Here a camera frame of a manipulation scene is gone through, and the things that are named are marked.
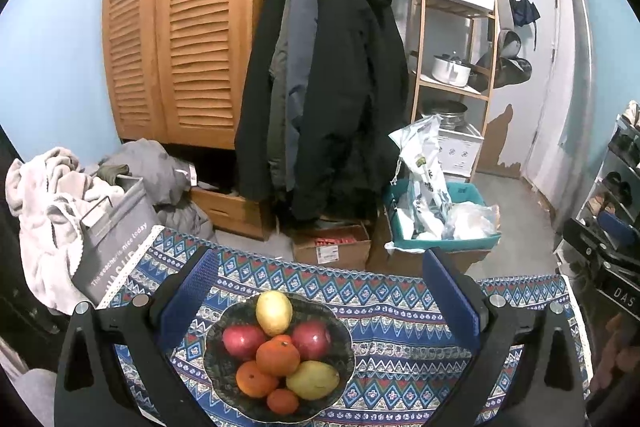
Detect beige blanket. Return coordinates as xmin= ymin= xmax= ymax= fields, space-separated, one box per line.
xmin=5 ymin=147 xmax=126 ymax=310

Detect person's right hand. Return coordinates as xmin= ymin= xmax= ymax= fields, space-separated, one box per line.
xmin=590 ymin=311 xmax=640 ymax=408

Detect teal plastic crate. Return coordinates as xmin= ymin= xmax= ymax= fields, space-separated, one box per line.
xmin=384 ymin=181 xmax=502 ymax=254

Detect blue patterned tablecloth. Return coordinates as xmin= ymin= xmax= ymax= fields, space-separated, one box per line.
xmin=97 ymin=224 xmax=593 ymax=427

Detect bright red apple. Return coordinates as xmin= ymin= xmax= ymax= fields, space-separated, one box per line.
xmin=222 ymin=324 xmax=268 ymax=362

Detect group of assorted shoes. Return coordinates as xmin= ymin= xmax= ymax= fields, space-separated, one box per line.
xmin=585 ymin=99 xmax=640 ymax=220

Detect steel steamer pot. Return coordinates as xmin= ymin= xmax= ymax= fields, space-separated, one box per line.
xmin=422 ymin=102 xmax=468 ymax=130

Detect white lattice basket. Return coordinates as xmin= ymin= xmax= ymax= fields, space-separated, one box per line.
xmin=435 ymin=124 xmax=483 ymax=182

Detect white door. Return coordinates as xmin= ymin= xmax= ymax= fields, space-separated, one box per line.
xmin=472 ymin=0 xmax=558 ymax=180

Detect black hooded coat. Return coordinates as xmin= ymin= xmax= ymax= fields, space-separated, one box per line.
xmin=290 ymin=0 xmax=411 ymax=220

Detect yellow lemon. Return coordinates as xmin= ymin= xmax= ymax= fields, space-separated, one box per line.
xmin=256 ymin=291 xmax=294 ymax=337

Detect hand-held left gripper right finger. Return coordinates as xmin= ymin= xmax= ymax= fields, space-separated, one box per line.
xmin=422 ymin=248 xmax=588 ymax=427

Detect black jacket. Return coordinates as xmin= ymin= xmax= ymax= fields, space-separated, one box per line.
xmin=234 ymin=0 xmax=296 ymax=202

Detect large orange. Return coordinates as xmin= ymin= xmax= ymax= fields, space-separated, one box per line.
xmin=236 ymin=359 xmax=281 ymax=399

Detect shoe rack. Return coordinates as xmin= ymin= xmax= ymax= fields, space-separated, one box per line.
xmin=575 ymin=102 xmax=640 ymax=228

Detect grey fabric storage bag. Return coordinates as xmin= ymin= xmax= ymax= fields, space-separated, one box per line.
xmin=70 ymin=177 xmax=161 ymax=308

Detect clear plastic bag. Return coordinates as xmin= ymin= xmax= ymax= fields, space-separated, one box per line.
xmin=442 ymin=202 xmax=501 ymax=240

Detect pile of grey clothes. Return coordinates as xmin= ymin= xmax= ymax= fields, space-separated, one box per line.
xmin=82 ymin=139 xmax=216 ymax=243

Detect grey-green backpack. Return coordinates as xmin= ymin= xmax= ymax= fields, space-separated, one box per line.
xmin=487 ymin=27 xmax=533 ymax=90

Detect wooden drawer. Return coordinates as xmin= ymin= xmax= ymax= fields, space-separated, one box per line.
xmin=190 ymin=187 xmax=278 ymax=242

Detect dark green glass bowl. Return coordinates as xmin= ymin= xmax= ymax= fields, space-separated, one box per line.
xmin=204 ymin=292 xmax=356 ymax=423

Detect grey jacket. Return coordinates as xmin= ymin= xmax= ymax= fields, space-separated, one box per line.
xmin=282 ymin=0 xmax=321 ymax=188

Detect large cardboard box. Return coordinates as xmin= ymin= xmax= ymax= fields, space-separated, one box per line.
xmin=367 ymin=212 xmax=493 ymax=275

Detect medium orange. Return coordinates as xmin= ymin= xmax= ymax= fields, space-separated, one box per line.
xmin=256 ymin=336 xmax=302 ymax=378

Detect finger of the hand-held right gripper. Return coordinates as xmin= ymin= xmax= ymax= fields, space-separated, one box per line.
xmin=560 ymin=217 xmax=616 ymax=275
xmin=597 ymin=211 xmax=640 ymax=240

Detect wooden shelf rack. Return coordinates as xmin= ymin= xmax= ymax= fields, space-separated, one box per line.
xmin=410 ymin=0 xmax=501 ymax=182

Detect small orange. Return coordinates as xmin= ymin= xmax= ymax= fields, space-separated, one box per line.
xmin=266 ymin=388 xmax=301 ymax=415

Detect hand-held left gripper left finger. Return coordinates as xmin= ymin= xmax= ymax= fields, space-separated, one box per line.
xmin=54 ymin=247 xmax=223 ymax=427

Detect dark red apple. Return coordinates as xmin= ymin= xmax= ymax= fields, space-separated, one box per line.
xmin=291 ymin=320 xmax=332 ymax=362

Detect small cardboard box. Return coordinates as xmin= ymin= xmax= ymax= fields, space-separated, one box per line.
xmin=292 ymin=222 xmax=372 ymax=267

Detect yellow mango with red blush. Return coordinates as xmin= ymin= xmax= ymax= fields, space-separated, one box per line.
xmin=286 ymin=359 xmax=341 ymax=402

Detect wooden louvred wardrobe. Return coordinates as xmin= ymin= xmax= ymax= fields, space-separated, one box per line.
xmin=102 ymin=0 xmax=286 ymax=150

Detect white rice bag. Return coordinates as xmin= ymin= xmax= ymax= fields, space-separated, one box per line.
xmin=389 ymin=114 xmax=451 ymax=240

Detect dark blue umbrella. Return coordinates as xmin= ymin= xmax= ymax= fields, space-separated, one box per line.
xmin=510 ymin=0 xmax=542 ymax=50

